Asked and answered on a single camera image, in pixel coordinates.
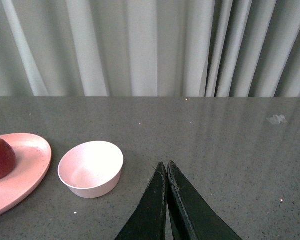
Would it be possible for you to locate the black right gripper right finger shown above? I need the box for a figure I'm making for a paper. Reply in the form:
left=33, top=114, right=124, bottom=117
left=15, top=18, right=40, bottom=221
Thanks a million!
left=167, top=161, right=241, bottom=240

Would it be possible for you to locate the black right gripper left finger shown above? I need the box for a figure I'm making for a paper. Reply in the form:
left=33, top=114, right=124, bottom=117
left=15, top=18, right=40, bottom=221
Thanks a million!
left=116, top=162, right=168, bottom=240

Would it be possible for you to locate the red apple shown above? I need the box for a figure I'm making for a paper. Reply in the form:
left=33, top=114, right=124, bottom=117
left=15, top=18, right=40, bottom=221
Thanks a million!
left=0, top=138, right=17, bottom=179

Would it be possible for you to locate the pale pink bowl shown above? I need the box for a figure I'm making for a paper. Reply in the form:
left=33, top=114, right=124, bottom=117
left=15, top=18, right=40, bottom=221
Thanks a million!
left=58, top=141, right=124, bottom=199

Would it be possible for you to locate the pink round plate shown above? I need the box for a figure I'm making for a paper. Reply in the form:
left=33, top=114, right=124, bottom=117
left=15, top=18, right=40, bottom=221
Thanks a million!
left=0, top=133, right=52, bottom=215

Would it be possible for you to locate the crumpled clear tape scrap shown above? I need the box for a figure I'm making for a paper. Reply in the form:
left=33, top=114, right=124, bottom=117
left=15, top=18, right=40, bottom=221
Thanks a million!
left=266, top=115, right=288, bottom=125

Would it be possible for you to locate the white pleated curtain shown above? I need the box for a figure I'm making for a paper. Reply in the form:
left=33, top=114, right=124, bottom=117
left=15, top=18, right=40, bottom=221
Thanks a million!
left=0, top=0, right=300, bottom=98

